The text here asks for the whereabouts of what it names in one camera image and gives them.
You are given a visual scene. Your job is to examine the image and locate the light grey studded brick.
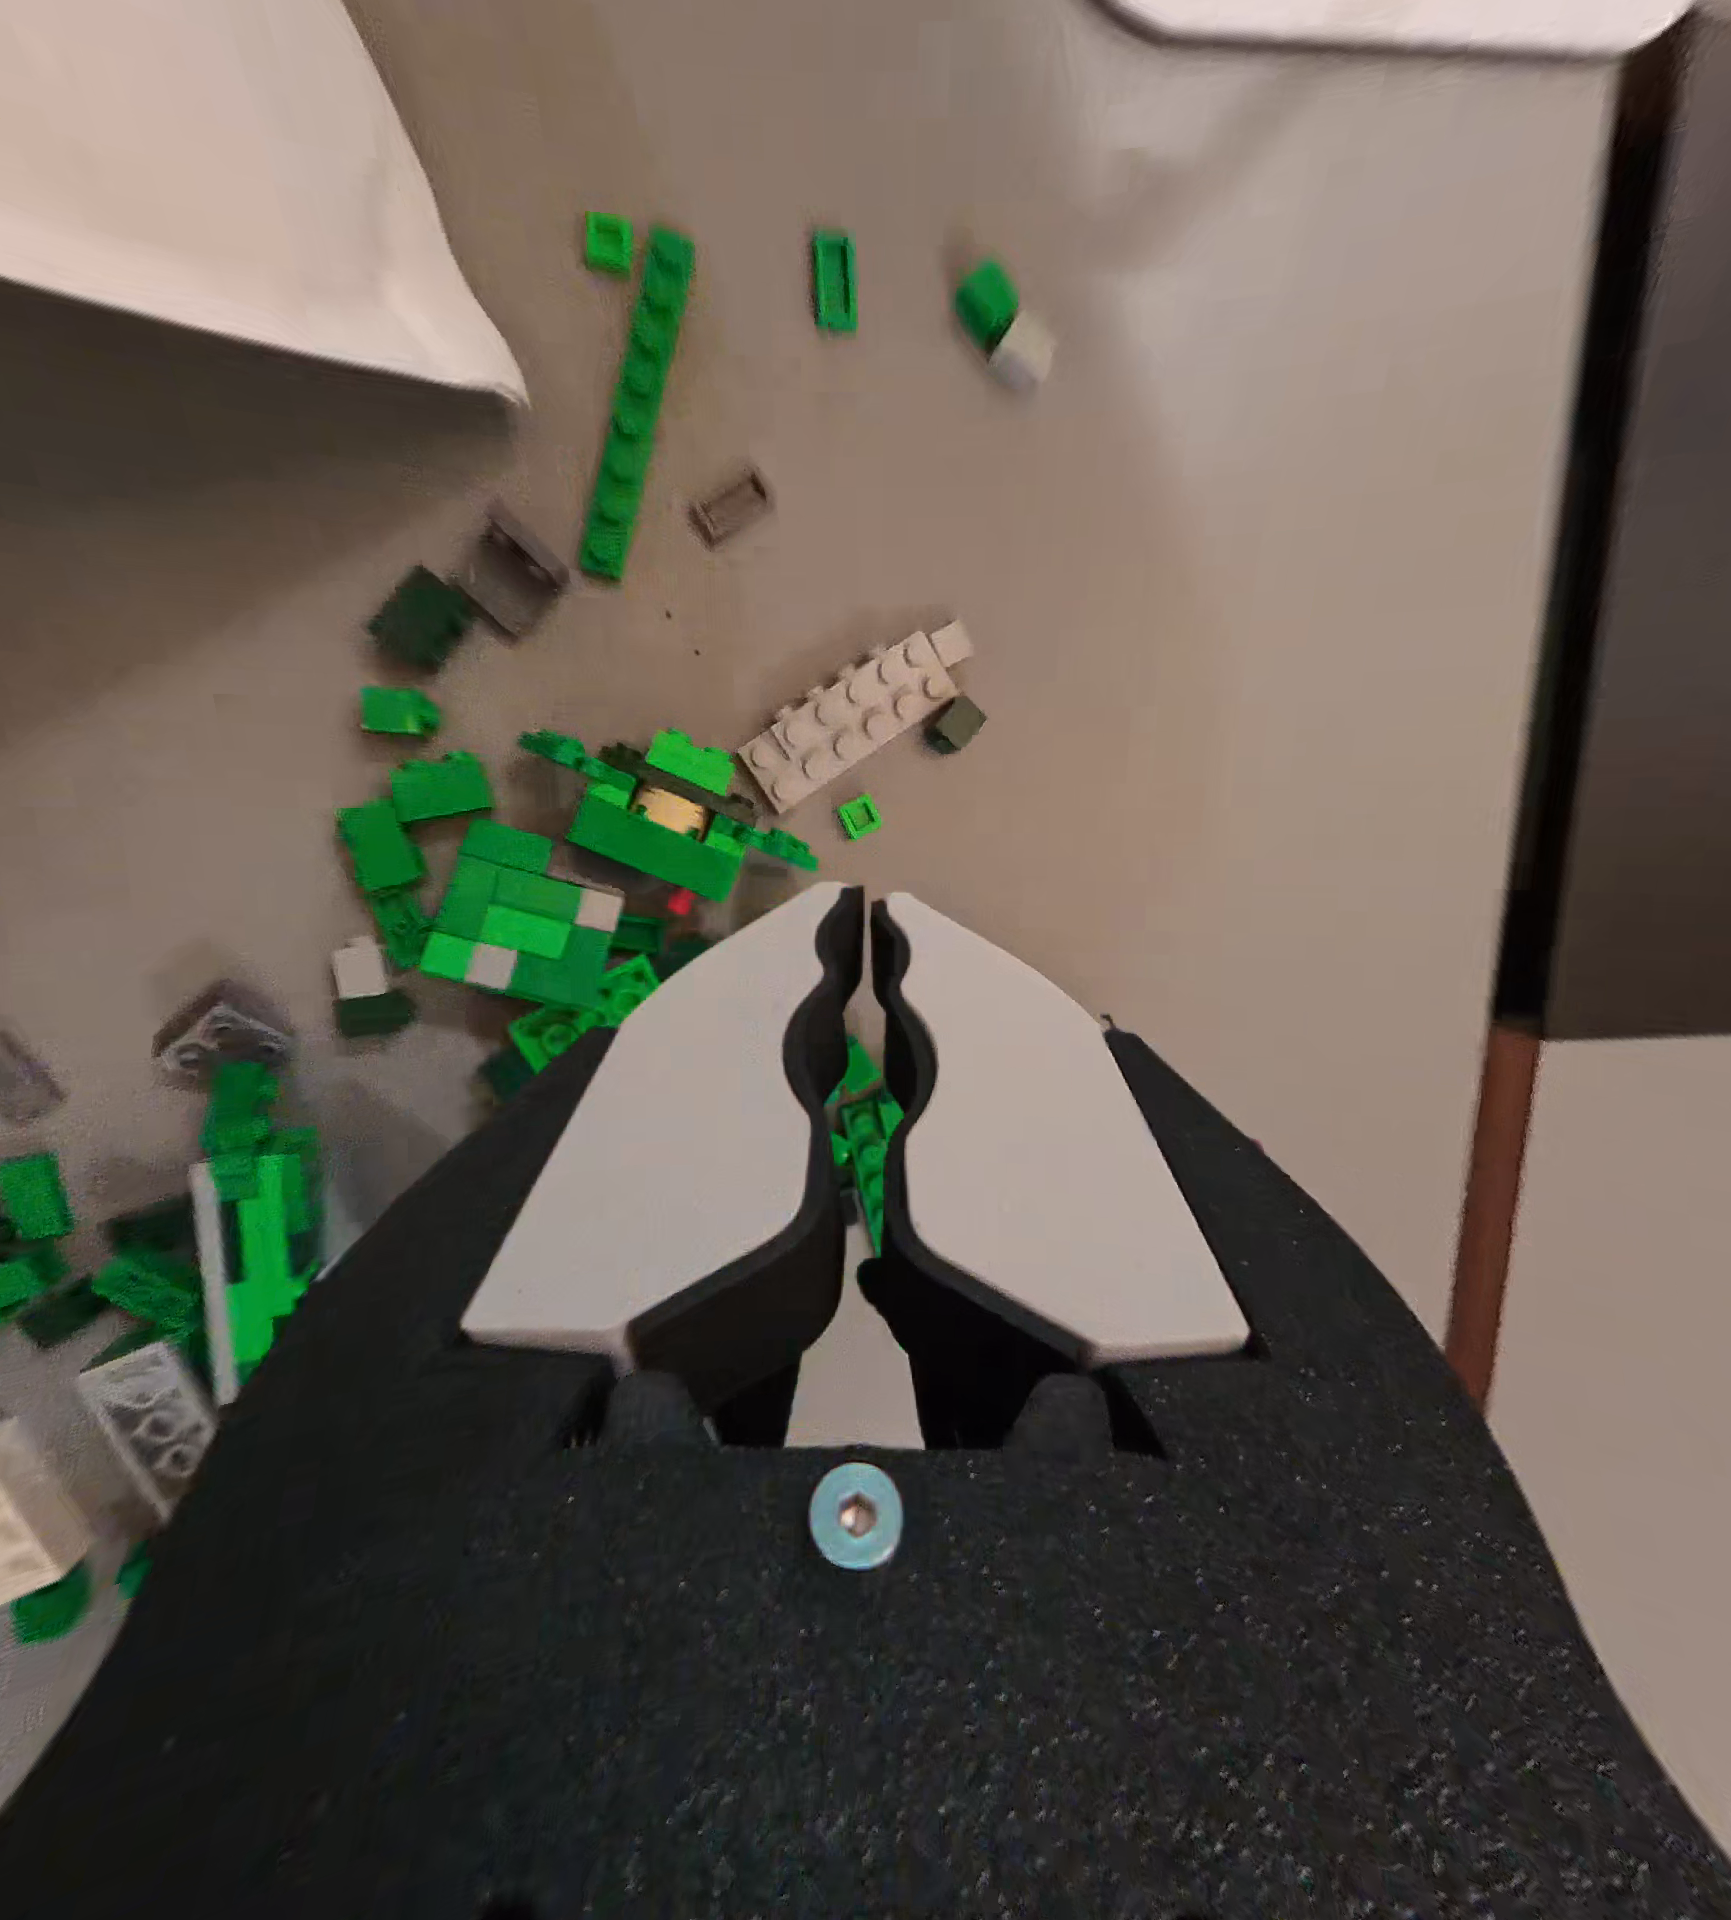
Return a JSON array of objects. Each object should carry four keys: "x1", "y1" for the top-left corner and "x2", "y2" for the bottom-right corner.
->
[{"x1": 76, "y1": 1339, "x2": 218, "y2": 1519}]

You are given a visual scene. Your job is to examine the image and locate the long green studded plate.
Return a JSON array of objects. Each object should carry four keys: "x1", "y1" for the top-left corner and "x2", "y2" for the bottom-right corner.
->
[{"x1": 577, "y1": 223, "x2": 699, "y2": 586}]

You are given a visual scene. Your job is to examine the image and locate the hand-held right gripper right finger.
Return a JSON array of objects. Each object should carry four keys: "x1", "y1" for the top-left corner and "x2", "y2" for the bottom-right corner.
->
[{"x1": 855, "y1": 893, "x2": 1251, "y2": 1457}]

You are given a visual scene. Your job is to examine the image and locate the white instruction booklet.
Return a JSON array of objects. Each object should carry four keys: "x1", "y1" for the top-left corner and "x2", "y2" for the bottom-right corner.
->
[{"x1": 0, "y1": 0, "x2": 531, "y2": 409}]

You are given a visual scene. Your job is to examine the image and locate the small grey tile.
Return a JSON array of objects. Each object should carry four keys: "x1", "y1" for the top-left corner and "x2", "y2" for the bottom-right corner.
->
[{"x1": 687, "y1": 461, "x2": 777, "y2": 551}]

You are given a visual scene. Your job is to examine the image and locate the black desk cable cover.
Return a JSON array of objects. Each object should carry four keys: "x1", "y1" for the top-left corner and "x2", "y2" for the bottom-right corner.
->
[{"x1": 1495, "y1": 5, "x2": 1731, "y2": 1041}]

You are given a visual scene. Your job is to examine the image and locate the green and white curved piece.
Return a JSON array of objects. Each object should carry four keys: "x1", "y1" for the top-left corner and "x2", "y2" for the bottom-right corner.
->
[{"x1": 949, "y1": 258, "x2": 1055, "y2": 395}]

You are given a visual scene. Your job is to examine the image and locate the grey angled plate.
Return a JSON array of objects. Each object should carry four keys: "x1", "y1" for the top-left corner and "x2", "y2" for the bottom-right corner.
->
[{"x1": 152, "y1": 977, "x2": 302, "y2": 1085}]

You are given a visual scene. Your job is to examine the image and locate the green studded plate piece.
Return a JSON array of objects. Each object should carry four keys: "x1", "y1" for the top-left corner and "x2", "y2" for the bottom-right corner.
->
[{"x1": 823, "y1": 1034, "x2": 909, "y2": 1259}]

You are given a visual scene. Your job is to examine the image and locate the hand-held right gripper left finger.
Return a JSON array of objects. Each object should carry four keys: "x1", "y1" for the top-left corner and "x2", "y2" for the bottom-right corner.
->
[{"x1": 459, "y1": 881, "x2": 867, "y2": 1450}]

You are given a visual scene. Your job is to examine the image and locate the dark grey sloped brick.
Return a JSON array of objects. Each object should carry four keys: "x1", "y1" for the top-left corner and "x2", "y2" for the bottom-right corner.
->
[{"x1": 461, "y1": 499, "x2": 571, "y2": 642}]

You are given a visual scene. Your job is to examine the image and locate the green and white assembled panel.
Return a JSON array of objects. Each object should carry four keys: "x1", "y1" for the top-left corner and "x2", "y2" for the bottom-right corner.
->
[{"x1": 418, "y1": 818, "x2": 625, "y2": 1011}]

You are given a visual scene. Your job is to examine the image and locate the white monitor stand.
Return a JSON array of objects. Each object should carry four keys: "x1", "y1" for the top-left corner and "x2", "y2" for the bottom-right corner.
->
[{"x1": 1097, "y1": 0, "x2": 1695, "y2": 59}]

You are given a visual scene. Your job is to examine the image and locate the green build with gold piece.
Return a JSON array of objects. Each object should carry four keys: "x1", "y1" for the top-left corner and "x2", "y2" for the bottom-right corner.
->
[{"x1": 517, "y1": 726, "x2": 819, "y2": 904}]

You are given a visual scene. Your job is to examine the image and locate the dark green sloped brick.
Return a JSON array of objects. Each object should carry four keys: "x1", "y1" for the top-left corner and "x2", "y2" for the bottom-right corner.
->
[{"x1": 366, "y1": 563, "x2": 475, "y2": 674}]

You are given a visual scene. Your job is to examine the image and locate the pile of green toy bricks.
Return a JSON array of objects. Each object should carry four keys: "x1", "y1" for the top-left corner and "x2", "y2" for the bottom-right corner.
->
[{"x1": 0, "y1": 684, "x2": 723, "y2": 1648}]

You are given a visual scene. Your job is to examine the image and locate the light grey studded plate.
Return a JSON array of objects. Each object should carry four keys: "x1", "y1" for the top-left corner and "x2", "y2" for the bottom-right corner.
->
[{"x1": 735, "y1": 617, "x2": 975, "y2": 821}]

